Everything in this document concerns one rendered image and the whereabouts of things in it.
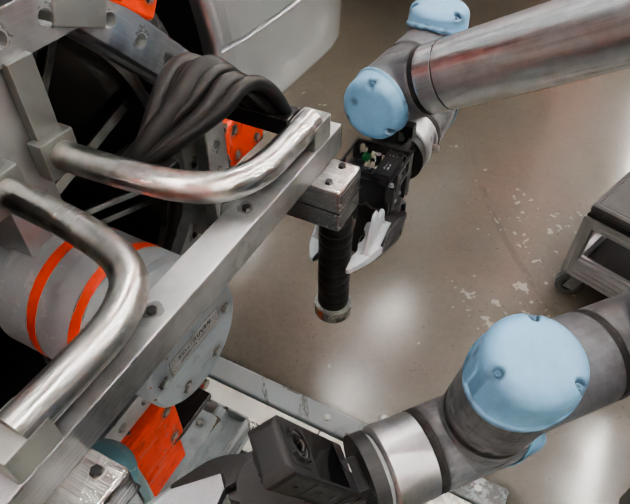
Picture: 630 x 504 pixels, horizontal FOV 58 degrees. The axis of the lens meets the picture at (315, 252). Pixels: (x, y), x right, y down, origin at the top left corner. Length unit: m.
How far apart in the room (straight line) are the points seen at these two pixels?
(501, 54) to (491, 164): 1.69
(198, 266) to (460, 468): 0.27
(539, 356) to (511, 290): 1.38
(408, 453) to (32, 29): 0.44
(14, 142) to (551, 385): 0.44
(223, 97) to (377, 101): 0.19
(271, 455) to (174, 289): 0.13
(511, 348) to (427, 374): 1.15
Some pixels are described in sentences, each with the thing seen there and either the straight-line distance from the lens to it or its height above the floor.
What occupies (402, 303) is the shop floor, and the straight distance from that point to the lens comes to 1.69.
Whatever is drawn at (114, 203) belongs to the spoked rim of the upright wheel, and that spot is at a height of 0.80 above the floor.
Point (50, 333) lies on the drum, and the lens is 0.56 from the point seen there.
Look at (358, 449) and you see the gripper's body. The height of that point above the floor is 0.84.
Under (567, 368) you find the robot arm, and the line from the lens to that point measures 0.42.
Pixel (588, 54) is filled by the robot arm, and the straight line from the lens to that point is 0.56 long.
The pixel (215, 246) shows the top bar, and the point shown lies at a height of 0.98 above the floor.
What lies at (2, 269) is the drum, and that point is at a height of 0.91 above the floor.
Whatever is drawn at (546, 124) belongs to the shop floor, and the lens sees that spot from 2.57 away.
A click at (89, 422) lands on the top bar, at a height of 0.97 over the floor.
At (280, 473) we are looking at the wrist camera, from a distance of 0.40.
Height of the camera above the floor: 1.28
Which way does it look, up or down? 45 degrees down
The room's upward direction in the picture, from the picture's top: straight up
